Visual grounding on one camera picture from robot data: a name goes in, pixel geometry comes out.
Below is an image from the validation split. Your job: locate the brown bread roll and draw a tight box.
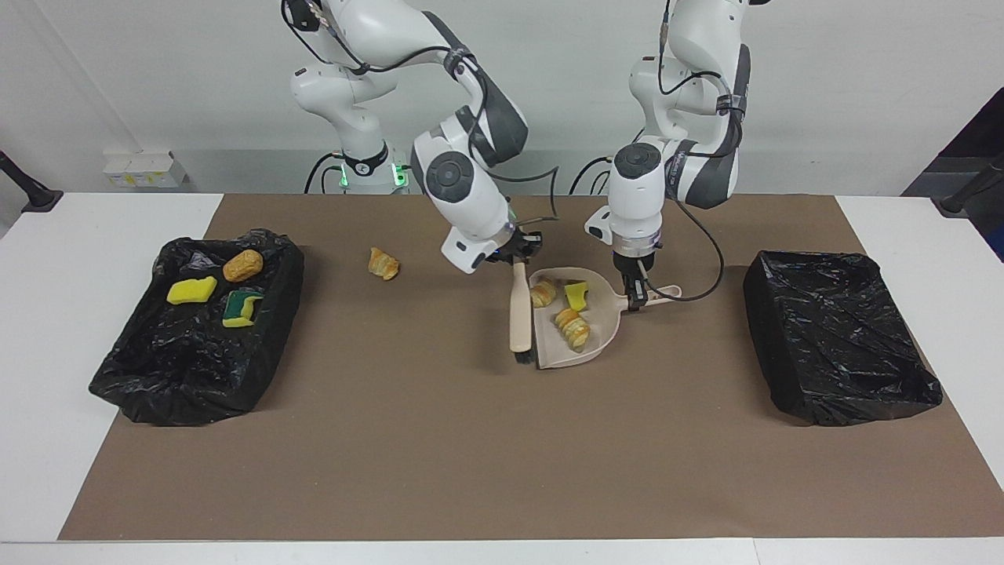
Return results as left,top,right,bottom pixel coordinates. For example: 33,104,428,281
223,249,264,283

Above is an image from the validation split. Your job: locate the yellow sponge piece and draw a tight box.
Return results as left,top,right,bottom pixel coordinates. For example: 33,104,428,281
166,275,218,306

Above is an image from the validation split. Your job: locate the dark partition panel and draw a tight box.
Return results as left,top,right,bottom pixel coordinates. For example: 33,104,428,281
902,86,1004,261

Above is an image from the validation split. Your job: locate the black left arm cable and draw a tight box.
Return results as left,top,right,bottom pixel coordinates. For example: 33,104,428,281
659,0,726,303

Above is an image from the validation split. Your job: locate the white wall socket box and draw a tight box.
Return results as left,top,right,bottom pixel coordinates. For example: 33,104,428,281
104,151,189,188

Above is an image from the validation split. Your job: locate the yellow sponge with green pad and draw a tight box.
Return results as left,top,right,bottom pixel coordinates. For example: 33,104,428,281
222,290,266,329

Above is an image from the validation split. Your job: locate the beige hand brush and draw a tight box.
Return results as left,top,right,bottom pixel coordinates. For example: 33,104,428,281
509,261,537,367

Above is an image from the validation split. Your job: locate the black clamp stand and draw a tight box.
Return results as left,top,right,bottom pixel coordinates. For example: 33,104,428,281
940,153,1004,214
0,151,64,213

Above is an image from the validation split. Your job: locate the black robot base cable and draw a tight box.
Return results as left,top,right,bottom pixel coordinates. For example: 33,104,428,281
304,151,346,195
569,155,620,195

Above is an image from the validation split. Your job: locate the brown paper table mat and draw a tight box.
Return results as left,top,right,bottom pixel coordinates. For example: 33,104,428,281
59,194,1004,542

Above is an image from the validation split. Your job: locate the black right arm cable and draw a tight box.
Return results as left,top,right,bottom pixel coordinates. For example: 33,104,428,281
281,0,562,236

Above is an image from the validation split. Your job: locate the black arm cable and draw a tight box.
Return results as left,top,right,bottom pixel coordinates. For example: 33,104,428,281
659,0,726,303
281,0,562,236

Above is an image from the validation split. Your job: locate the black bag-lined bin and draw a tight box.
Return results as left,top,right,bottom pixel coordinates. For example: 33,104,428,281
743,250,944,427
89,228,304,427

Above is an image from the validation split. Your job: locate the beige plastic dustpan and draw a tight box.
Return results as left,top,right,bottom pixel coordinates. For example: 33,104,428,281
529,267,682,370

